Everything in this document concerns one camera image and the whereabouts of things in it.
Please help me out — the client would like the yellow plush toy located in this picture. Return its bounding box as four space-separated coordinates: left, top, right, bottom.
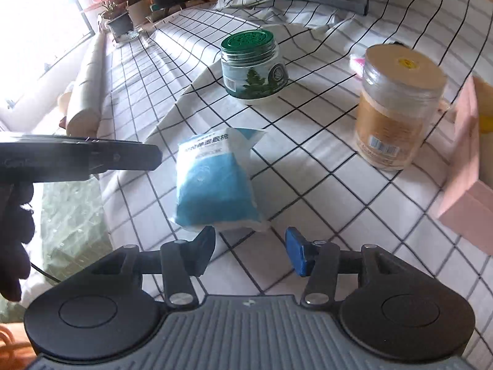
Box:
478 112 493 134

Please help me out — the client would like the blue cotton pad bag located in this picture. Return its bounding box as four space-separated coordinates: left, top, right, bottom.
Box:
172 127 267 231

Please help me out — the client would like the black gloved left hand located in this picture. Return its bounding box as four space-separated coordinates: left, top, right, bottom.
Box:
1 183 35 302

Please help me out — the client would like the Kleenex cartoon tissue pack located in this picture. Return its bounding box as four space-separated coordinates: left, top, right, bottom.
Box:
349 54 365 79

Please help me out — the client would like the potted plant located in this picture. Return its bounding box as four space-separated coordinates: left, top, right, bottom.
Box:
84 0 150 43

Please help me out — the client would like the white black-grid tablecloth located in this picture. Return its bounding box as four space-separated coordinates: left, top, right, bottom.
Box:
96 0 493 359

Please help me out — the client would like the beige lid clear canister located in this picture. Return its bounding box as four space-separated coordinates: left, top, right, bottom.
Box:
354 43 447 171

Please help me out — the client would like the green lid air freshener jar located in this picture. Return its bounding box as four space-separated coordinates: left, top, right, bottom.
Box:
221 28 288 105

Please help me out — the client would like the pink storage box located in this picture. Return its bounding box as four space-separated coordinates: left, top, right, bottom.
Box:
437 75 492 255

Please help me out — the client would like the beige rolled mat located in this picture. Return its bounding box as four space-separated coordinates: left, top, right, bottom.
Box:
57 33 106 138

